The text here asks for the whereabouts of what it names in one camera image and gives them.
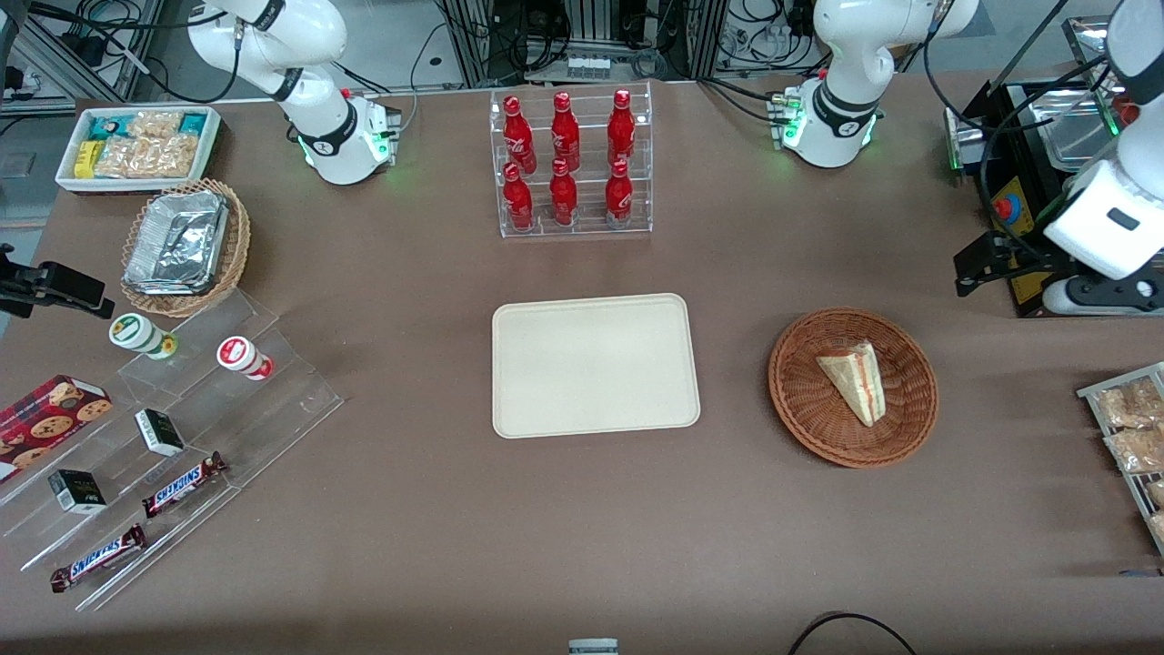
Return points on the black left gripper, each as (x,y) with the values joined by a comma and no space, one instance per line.
(1026,257)

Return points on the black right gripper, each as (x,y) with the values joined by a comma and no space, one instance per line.
(25,283)

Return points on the triangular sandwich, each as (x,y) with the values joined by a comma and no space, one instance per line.
(859,382)

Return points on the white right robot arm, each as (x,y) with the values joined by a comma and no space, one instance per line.
(314,55)

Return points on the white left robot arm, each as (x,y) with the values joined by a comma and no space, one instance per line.
(846,55)

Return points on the light oval wicker basket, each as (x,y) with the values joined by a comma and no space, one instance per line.
(238,236)

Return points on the brown round wicker basket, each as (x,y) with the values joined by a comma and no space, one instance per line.
(818,409)

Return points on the beige plastic serving tray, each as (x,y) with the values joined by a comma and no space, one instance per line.
(591,364)

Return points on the black hot food warmer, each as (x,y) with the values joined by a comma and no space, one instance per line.
(1028,273)

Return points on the green lid white cup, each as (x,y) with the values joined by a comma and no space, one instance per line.
(136,333)

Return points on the aluminium foil container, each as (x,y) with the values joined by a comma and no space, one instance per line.
(177,241)

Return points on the white rectangular snack bin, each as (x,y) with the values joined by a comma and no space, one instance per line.
(136,186)

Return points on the red chocolate cookie box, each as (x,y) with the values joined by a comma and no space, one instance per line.
(45,418)

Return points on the yellow snack packet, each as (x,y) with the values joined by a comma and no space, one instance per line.
(87,159)

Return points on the steel warmer pan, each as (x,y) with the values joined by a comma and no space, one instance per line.
(1073,136)

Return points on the large clear cracker packet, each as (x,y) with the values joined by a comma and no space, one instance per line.
(150,156)

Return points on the small black carton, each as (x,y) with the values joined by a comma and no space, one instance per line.
(77,491)
(159,432)

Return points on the teal snack packet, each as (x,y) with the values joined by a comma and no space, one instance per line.
(105,127)
(193,124)

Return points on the red lid white cup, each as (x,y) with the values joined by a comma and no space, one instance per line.
(240,355)

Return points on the small clear cracker packet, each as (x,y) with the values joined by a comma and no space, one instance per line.
(155,124)

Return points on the clear bag of pastries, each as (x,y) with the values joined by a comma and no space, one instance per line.
(1137,450)
(1132,405)

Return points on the brown Snickers bar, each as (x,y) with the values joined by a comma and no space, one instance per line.
(98,558)
(182,485)

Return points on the clear acrylic stepped display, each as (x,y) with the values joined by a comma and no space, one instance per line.
(273,409)

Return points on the red cola bottle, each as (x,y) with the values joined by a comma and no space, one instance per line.
(563,196)
(565,132)
(618,193)
(519,136)
(517,200)
(621,127)

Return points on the clear acrylic bottle rack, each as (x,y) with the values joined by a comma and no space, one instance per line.
(582,232)

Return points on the black equipment rack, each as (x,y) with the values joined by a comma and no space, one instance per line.
(591,32)

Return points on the small grey device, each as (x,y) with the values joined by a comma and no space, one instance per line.
(593,647)

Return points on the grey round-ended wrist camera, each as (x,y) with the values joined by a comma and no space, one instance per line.
(1105,296)

